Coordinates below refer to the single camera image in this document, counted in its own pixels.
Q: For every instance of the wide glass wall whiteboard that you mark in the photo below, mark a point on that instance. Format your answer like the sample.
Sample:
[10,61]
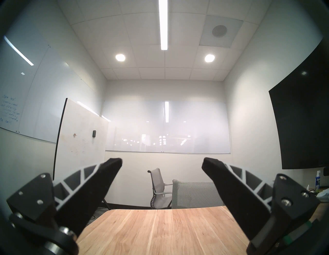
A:
[167,128]

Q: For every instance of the whiteboard cleaner spray bottle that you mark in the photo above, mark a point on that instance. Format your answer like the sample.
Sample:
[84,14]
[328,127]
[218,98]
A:
[318,182]

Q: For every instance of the large black wall screen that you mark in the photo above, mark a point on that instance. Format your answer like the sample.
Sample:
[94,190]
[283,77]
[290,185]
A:
[303,115]

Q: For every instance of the rolling white whiteboard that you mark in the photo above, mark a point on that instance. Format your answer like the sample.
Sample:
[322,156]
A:
[79,144]

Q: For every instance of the round ceiling speaker grille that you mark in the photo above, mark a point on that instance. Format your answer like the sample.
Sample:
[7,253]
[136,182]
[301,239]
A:
[219,30]

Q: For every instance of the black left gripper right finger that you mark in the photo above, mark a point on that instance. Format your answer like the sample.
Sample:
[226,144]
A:
[239,195]

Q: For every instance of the long linear ceiling light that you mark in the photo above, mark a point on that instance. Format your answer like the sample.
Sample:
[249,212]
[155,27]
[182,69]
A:
[163,25]

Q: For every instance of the grey mesh-back chair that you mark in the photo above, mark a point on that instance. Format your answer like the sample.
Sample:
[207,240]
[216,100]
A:
[195,194]

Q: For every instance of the round recessed ceiling light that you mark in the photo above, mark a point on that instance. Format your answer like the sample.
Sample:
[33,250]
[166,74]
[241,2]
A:
[120,57]
[209,58]

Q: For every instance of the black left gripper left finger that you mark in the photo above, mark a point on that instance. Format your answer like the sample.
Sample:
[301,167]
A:
[90,190]

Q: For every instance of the glass wall whiteboard with writing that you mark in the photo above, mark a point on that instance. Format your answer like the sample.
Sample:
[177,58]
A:
[38,102]

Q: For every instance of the grey swivel office chair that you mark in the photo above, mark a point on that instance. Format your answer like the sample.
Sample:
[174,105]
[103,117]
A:
[158,180]

